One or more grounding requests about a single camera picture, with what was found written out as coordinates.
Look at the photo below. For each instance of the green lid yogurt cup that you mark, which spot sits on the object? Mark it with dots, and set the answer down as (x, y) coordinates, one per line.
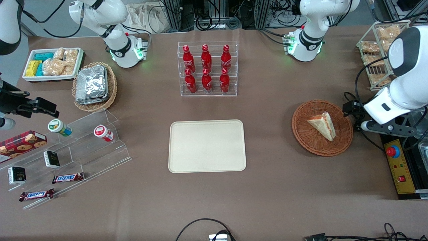
(58, 127)

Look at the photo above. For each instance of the clear bag fried snacks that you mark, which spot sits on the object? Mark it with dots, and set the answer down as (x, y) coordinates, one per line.
(378, 79)
(372, 60)
(369, 47)
(388, 32)
(389, 45)

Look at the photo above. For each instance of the white rectangular snack bin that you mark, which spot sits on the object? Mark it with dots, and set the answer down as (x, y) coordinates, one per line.
(50, 78)

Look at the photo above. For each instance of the cream plastic tray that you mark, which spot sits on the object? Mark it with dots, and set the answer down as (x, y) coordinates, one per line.
(207, 146)

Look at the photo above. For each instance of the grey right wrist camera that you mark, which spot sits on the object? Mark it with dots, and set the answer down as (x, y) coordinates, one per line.
(6, 123)

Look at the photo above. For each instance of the aluminium frame corner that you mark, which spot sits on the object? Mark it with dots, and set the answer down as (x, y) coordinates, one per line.
(398, 8)

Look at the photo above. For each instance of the white power strip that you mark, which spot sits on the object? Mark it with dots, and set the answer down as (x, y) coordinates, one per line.
(284, 18)

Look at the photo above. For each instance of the red plaid cookie box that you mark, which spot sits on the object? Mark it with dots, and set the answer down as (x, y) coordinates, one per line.
(20, 145)

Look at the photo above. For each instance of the black appliance housing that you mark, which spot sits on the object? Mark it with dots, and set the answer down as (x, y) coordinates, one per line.
(419, 180)

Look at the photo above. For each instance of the small black white box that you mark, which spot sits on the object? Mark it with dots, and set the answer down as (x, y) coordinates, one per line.
(16, 175)
(51, 159)

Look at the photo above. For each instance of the red emergency stop button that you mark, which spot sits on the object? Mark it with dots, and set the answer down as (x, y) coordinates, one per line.
(393, 151)

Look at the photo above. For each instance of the brown wicker basket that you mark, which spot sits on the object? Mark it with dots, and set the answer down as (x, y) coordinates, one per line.
(311, 144)

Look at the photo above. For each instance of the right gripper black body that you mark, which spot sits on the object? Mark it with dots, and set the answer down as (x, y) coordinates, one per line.
(9, 102)

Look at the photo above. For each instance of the clear acrylic stepped shelf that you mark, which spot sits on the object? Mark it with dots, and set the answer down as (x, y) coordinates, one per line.
(100, 157)

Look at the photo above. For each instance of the red cola bottle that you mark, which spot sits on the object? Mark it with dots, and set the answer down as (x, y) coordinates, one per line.
(224, 83)
(206, 59)
(190, 83)
(207, 83)
(226, 59)
(188, 60)

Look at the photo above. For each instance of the silver foil pouch stack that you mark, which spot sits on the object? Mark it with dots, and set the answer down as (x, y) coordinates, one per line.
(92, 83)

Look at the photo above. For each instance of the yellow snack packet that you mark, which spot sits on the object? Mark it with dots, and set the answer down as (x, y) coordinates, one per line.
(32, 68)

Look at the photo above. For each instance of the small steel pan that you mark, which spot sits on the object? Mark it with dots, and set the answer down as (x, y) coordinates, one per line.
(424, 152)

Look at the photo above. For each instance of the large steel pan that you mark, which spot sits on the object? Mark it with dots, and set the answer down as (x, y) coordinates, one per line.
(424, 115)

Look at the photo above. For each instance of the yellow control panel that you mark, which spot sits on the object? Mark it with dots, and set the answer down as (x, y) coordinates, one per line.
(401, 167)

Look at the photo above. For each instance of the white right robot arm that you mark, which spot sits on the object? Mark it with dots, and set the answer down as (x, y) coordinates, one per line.
(117, 50)

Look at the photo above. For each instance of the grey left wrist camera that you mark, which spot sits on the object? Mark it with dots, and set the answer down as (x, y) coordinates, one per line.
(366, 126)

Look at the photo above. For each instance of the snickers chocolate bar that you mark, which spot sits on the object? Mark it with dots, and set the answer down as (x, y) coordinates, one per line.
(36, 195)
(68, 178)

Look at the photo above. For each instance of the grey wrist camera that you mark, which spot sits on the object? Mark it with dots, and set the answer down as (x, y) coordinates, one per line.
(6, 123)
(366, 126)

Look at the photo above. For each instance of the clear acrylic bottle rack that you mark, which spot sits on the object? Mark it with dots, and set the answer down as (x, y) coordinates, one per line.
(215, 93)

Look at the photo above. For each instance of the light tan wicker basket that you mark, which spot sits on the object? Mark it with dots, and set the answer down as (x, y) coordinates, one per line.
(112, 87)

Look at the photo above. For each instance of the red lid yogurt cup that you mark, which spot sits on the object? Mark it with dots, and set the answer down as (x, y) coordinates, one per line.
(102, 132)

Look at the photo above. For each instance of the triangle sandwich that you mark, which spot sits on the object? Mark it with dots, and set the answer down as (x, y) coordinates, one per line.
(322, 124)

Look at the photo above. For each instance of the teal snack packet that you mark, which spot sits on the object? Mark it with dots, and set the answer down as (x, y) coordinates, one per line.
(39, 70)
(44, 56)

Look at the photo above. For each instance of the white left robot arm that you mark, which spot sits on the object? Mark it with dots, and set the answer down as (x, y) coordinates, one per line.
(411, 90)

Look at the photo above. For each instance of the aluminium frame post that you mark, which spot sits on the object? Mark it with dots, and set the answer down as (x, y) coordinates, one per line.
(174, 13)
(262, 13)

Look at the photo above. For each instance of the clear bag rice crackers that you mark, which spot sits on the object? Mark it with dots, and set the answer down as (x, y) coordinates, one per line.
(59, 53)
(53, 67)
(71, 57)
(68, 70)

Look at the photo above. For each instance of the white cloth bag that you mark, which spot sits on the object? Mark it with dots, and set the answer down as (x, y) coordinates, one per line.
(147, 16)

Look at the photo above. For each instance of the small white device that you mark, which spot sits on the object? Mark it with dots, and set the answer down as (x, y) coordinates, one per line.
(219, 238)

